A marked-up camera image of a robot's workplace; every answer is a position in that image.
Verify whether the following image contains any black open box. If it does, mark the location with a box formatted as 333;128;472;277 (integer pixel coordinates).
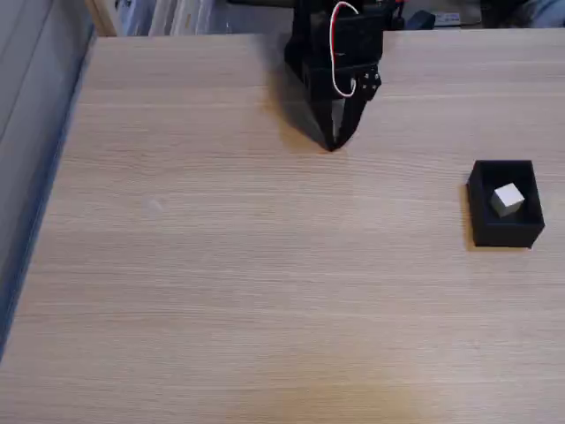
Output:
465;159;546;249

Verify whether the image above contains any white and red cable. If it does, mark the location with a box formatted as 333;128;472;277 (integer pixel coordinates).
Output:
329;1;360;99

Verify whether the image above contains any wooden frame post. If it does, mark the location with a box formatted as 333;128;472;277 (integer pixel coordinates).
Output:
85;0;121;37

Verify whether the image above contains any white cube block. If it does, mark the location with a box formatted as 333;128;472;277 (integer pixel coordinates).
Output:
489;182;526;220

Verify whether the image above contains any dark blue object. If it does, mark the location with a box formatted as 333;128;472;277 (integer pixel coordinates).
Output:
404;10;437;31

